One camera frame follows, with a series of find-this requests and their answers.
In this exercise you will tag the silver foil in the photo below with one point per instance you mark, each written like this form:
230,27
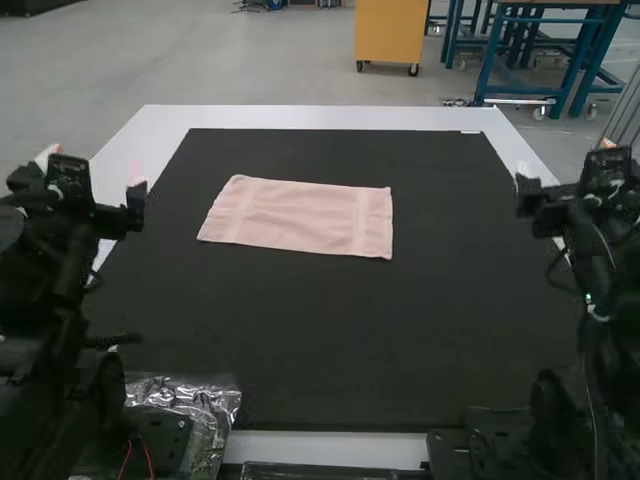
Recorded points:
200,395

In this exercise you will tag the black mat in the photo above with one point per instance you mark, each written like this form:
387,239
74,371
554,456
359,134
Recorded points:
325,350

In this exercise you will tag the dark base panel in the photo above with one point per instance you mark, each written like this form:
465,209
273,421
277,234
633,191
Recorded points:
165,440
450,455

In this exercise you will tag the yellow wheeled cabinet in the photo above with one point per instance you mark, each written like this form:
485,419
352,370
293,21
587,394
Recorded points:
390,30

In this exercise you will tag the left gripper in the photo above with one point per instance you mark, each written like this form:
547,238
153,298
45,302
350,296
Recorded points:
70,180

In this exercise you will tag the large blue metal rack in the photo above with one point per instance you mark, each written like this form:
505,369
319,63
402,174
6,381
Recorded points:
575,55

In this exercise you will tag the pale towel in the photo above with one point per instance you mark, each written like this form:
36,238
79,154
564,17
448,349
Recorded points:
300,215

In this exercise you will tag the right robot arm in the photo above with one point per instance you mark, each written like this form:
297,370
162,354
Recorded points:
615,300

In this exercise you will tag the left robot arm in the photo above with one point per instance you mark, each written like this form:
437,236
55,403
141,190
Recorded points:
40,280

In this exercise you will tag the small blue metal rack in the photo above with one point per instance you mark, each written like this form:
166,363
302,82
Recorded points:
452,35

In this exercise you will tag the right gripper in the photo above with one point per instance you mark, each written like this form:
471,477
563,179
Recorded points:
607,167

